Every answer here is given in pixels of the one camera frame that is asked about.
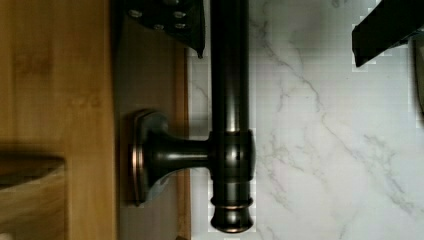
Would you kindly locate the dark bronze drawer handle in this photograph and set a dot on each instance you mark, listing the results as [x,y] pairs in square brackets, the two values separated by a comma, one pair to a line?
[229,151]

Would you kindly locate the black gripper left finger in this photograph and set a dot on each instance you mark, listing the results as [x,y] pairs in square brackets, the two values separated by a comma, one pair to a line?
[183,20]

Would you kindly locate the wooden drawer organizer box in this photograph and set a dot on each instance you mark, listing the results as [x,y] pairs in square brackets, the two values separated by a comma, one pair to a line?
[73,73]

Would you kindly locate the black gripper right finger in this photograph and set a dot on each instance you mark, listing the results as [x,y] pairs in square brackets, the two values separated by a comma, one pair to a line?
[390,24]

